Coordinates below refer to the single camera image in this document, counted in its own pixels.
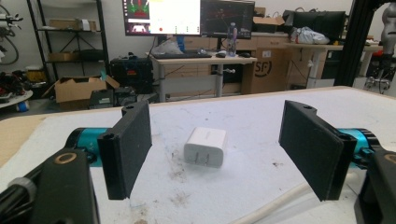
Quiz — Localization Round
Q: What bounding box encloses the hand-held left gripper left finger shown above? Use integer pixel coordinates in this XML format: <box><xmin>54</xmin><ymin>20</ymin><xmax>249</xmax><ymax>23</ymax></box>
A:
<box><xmin>97</xmin><ymin>100</ymin><xmax>153</xmax><ymax>201</ymax></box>

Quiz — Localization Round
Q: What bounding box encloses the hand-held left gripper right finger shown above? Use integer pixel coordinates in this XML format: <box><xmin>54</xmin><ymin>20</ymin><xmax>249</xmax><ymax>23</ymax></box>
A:
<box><xmin>278</xmin><ymin>100</ymin><xmax>358</xmax><ymax>202</ymax></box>

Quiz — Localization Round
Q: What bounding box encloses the white charger plug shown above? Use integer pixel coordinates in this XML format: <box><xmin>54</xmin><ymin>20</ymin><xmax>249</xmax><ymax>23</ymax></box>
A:
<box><xmin>183</xmin><ymin>126</ymin><xmax>228</xmax><ymax>169</ymax></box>

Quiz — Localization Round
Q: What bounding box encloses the black computer tower green label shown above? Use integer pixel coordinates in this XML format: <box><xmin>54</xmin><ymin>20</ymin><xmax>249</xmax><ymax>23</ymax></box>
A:
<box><xmin>88</xmin><ymin>88</ymin><xmax>116</xmax><ymax>110</ymax></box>

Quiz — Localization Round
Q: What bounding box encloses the open cardboard box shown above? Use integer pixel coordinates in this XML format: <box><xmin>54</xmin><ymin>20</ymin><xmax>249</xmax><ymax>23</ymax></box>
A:
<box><xmin>41</xmin><ymin>75</ymin><xmax>120</xmax><ymax>111</ymax></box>

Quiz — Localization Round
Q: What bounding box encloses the black hard case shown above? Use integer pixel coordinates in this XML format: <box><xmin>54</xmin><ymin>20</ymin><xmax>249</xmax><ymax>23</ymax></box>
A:
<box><xmin>109</xmin><ymin>54</ymin><xmax>154</xmax><ymax>94</ymax></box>

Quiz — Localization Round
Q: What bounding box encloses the white foam mat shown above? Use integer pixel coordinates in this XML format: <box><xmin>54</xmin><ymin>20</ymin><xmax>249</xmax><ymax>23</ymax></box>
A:
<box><xmin>0</xmin><ymin>88</ymin><xmax>396</xmax><ymax>224</ymax></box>

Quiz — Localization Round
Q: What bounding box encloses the large printed cardboard box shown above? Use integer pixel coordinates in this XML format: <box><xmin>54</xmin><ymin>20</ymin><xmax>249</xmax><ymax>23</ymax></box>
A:
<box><xmin>241</xmin><ymin>48</ymin><xmax>293</xmax><ymax>94</ymax></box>

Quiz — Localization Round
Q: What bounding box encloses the long white desk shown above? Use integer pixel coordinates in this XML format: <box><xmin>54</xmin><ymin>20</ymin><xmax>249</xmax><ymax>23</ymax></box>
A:
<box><xmin>284</xmin><ymin>41</ymin><xmax>384</xmax><ymax>90</ymax></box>

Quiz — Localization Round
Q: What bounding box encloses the black keyboard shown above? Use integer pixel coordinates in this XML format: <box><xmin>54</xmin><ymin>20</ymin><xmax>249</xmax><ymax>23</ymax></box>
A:
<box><xmin>151</xmin><ymin>51</ymin><xmax>213</xmax><ymax>60</ymax></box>

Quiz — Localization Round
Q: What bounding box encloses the white plastic bag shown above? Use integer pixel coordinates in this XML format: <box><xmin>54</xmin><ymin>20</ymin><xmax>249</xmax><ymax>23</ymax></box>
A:
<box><xmin>290</xmin><ymin>26</ymin><xmax>331</xmax><ymax>46</ymax></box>

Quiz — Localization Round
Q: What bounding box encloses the clear plastic bag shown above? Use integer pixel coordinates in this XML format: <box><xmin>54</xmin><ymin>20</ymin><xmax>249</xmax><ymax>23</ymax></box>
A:
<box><xmin>152</xmin><ymin>39</ymin><xmax>185</xmax><ymax>56</ymax></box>

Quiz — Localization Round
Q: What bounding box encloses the small cardboard box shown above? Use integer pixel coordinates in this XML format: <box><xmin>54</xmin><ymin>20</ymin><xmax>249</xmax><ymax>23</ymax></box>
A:
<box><xmin>48</xmin><ymin>51</ymin><xmax>80</xmax><ymax>63</ymax></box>

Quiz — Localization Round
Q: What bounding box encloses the white desk with wooden top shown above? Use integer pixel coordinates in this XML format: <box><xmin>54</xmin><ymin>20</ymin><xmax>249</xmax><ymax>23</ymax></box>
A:
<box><xmin>146</xmin><ymin>50</ymin><xmax>258</xmax><ymax>103</ymax></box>

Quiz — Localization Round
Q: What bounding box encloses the round white table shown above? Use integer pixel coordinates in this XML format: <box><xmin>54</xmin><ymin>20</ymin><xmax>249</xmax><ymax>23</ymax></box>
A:
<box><xmin>0</xmin><ymin>90</ymin><xmax>34</xmax><ymax>110</ymax></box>

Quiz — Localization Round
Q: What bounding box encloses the black metal shelf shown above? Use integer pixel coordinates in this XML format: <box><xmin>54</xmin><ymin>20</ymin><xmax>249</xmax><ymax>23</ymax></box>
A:
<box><xmin>26</xmin><ymin>0</ymin><xmax>110</xmax><ymax>82</ymax></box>

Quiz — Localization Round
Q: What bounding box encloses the black bag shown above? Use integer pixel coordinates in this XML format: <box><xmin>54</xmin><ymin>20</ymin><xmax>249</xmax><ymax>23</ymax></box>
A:
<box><xmin>282</xmin><ymin>9</ymin><xmax>347</xmax><ymax>41</ymax></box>

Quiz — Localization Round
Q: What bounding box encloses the clear plastic bottle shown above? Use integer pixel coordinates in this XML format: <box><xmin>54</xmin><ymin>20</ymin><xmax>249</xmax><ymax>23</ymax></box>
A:
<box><xmin>226</xmin><ymin>21</ymin><xmax>238</xmax><ymax>58</ymax></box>

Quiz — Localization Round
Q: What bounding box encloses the flat cardboard box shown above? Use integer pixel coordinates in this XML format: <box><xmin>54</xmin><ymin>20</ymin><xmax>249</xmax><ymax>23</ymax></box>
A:
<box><xmin>49</xmin><ymin>18</ymin><xmax>97</xmax><ymax>32</ymax></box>

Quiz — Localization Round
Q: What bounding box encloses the grey robot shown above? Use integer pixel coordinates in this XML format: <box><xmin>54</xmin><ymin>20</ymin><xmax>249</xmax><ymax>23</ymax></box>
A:
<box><xmin>381</xmin><ymin>3</ymin><xmax>396</xmax><ymax>57</ymax></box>

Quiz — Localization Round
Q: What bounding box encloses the bright computer monitor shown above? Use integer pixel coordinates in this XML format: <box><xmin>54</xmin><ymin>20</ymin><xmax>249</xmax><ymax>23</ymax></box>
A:
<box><xmin>121</xmin><ymin>0</ymin><xmax>202</xmax><ymax>37</ymax></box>

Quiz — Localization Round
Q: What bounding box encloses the dark computer monitor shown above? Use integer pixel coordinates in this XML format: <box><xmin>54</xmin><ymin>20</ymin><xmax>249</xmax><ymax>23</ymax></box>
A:
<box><xmin>200</xmin><ymin>0</ymin><xmax>256</xmax><ymax>40</ymax></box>

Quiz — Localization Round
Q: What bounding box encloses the white power strip cable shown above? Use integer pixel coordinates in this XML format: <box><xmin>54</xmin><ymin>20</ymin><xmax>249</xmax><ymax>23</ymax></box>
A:
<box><xmin>230</xmin><ymin>181</ymin><xmax>316</xmax><ymax>224</ymax></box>

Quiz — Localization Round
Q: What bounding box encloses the black aluminium post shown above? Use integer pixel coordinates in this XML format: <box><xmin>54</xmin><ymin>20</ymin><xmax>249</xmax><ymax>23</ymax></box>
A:
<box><xmin>334</xmin><ymin>0</ymin><xmax>387</xmax><ymax>88</ymax></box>

